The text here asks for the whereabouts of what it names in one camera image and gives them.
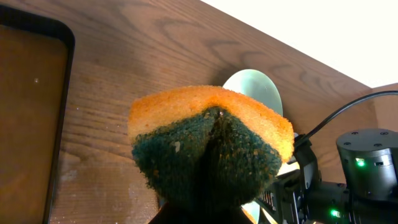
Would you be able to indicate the black rectangular water tray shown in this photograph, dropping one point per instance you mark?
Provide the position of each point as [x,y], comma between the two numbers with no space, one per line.
[36,61]

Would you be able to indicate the orange green sponge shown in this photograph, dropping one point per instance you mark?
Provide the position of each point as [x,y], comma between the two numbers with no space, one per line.
[206,147]

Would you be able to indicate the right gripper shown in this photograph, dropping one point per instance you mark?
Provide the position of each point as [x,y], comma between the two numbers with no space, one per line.
[285,200]

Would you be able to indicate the green plate far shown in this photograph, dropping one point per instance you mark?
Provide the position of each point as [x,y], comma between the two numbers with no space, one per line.
[256,85]

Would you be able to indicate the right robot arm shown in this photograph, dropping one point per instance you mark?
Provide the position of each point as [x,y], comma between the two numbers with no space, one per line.
[368,195]

